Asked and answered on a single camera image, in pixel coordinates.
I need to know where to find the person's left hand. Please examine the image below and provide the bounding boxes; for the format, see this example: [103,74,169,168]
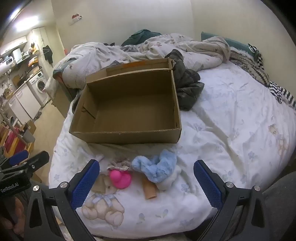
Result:
[9,197,25,237]

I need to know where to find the black white checkered cloth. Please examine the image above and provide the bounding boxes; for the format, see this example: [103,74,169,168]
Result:
[247,44,264,70]

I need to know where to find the black white striped cloth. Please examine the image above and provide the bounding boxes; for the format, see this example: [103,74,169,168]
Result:
[268,80,296,106]

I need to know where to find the black hanging garment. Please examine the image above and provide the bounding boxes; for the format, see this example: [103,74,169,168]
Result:
[42,45,54,64]

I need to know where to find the beige floral quilt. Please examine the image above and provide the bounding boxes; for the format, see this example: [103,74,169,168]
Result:
[45,34,232,93]

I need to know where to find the dark green garment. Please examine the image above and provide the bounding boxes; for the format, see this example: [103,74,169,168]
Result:
[121,29,162,47]

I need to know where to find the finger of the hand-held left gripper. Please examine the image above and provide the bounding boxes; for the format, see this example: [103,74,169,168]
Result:
[14,151,50,176]
[0,149,29,168]

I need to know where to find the patterned knit blanket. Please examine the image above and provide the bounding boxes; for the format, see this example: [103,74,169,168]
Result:
[229,47,280,87]

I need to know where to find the white cabinet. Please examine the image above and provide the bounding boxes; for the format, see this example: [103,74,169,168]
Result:
[8,87,40,121]

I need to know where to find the teal pillow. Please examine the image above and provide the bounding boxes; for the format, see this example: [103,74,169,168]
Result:
[201,31,255,56]

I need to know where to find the blue and white plush toy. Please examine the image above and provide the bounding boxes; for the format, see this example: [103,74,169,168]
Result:
[131,149,182,192]

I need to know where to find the white cylindrical appliance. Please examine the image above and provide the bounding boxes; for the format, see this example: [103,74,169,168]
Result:
[12,48,23,63]

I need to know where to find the white washing machine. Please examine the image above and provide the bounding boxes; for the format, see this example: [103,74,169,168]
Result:
[26,71,50,108]

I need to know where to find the brown cardboard box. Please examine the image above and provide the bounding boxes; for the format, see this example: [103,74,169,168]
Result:
[69,58,182,144]

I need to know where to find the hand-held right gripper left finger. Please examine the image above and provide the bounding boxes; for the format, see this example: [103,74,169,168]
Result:
[23,159,100,241]

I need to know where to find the small floor cardboard box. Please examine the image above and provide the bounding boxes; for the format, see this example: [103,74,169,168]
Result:
[23,119,37,143]

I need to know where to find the tan cardboard tube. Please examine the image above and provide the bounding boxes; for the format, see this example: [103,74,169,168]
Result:
[142,177,158,200]

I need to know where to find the red storage bin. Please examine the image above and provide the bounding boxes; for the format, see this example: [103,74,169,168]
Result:
[0,125,28,158]

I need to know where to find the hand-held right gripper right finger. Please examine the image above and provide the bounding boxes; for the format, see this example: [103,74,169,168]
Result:
[185,159,271,241]

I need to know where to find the pink rubber duck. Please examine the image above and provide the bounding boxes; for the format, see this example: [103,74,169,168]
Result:
[109,169,132,189]

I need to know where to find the beige lace scrunchie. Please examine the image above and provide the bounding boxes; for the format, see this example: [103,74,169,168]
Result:
[107,158,134,173]

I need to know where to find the dark green corduroy jacket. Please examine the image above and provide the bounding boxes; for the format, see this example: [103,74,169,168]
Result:
[165,49,205,111]

